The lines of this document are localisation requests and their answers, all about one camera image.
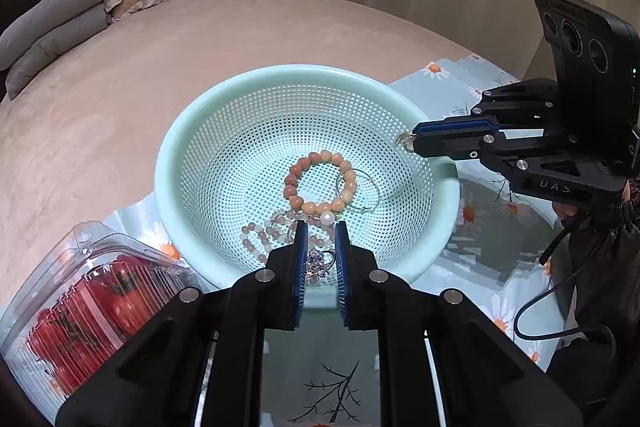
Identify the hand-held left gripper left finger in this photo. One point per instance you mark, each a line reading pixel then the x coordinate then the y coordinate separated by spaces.
pixel 301 267

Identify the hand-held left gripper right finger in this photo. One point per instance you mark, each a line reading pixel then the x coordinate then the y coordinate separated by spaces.
pixel 342 272

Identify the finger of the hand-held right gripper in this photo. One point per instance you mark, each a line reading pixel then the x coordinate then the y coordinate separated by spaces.
pixel 450 146
pixel 460 125

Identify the green plastic colander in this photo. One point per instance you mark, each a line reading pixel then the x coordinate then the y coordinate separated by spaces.
pixel 225 147

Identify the person's right forearm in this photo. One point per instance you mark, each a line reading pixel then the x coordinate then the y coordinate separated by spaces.
pixel 610 267

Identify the person's right hand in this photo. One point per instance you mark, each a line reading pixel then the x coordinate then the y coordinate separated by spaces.
pixel 567 210

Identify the daisy print blue cloth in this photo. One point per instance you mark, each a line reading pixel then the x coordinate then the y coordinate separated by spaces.
pixel 480 257

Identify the clear box of cherry tomatoes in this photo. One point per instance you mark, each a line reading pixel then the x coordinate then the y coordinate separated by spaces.
pixel 90 307

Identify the beige bed blanket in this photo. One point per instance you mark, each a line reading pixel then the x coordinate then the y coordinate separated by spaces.
pixel 125 82

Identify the person's dark clothing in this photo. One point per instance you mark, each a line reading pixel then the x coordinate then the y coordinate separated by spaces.
pixel 590 372

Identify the grey pillow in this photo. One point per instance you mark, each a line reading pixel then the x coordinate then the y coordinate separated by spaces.
pixel 55 52
pixel 55 14

